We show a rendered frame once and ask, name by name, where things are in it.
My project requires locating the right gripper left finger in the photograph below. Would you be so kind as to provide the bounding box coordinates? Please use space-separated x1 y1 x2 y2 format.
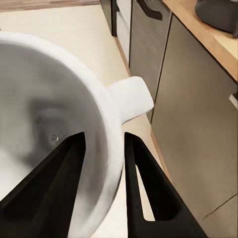
0 132 86 238

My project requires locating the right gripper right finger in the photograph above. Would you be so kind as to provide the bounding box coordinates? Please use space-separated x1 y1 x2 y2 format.
124 132 207 238

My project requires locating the coffee cup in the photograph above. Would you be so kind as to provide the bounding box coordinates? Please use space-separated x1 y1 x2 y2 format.
0 30 154 238

